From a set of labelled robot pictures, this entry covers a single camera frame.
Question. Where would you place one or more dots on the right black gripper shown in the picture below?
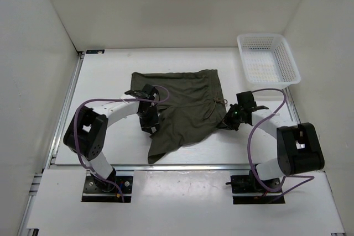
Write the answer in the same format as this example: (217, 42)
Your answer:
(227, 122)

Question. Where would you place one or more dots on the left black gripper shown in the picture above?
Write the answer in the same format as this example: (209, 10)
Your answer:
(154, 122)

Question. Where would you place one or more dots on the olive green shorts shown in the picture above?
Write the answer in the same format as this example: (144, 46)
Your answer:
(194, 108)

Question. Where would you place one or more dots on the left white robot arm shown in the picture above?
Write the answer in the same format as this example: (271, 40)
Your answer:
(86, 133)

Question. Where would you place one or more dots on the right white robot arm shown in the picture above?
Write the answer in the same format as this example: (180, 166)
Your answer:
(298, 147)

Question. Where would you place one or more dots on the white plastic basket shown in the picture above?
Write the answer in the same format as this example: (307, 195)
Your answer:
(267, 61)

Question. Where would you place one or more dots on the blue corner label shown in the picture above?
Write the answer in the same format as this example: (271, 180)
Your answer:
(92, 51)

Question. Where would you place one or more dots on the aluminium right rail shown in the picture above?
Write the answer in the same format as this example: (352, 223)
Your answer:
(291, 106)

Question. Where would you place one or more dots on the aluminium rail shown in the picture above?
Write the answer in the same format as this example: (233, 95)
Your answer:
(291, 106)
(54, 145)
(182, 167)

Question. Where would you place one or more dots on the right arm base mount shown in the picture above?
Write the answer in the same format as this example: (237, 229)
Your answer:
(247, 191)

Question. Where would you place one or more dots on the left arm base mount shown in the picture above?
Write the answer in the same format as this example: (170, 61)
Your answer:
(96, 191)

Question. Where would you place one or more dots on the aluminium left rail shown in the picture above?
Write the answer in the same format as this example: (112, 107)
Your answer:
(54, 145)

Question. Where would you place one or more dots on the aluminium front rail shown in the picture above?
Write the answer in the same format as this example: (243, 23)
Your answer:
(182, 167)

